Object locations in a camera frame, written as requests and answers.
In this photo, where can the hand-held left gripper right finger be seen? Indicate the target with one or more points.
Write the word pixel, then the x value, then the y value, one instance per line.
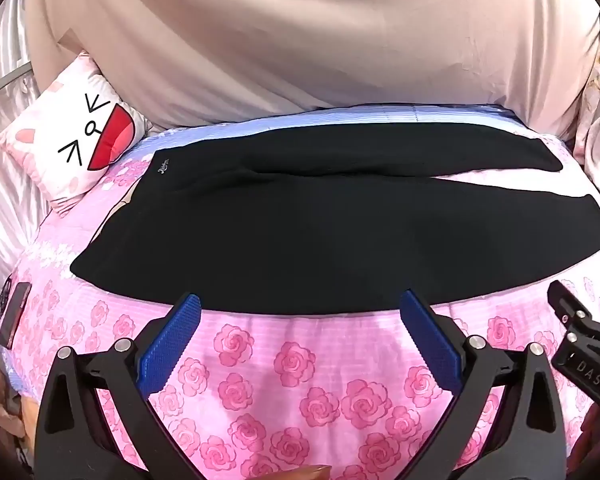
pixel 430 340

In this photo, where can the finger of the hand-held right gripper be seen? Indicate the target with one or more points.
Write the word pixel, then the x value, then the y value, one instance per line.
pixel 570 305

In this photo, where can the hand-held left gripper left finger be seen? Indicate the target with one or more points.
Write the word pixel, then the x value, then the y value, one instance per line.
pixel 172 340

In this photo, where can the pink rose print bedsheet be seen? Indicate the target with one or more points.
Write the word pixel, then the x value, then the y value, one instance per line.
pixel 280 360

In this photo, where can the white satin curtain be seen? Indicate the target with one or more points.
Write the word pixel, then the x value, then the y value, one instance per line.
pixel 2 175

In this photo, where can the black pants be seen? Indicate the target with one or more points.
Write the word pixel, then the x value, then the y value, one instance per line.
pixel 305 235

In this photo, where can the tan crumpled cloth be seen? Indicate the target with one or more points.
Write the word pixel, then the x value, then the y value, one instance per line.
pixel 2 400

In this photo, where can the dark smartphone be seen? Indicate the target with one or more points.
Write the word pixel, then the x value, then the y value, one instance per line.
pixel 15 315

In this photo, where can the cartoon face pillow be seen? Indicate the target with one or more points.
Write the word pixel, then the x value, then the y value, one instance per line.
pixel 55 125

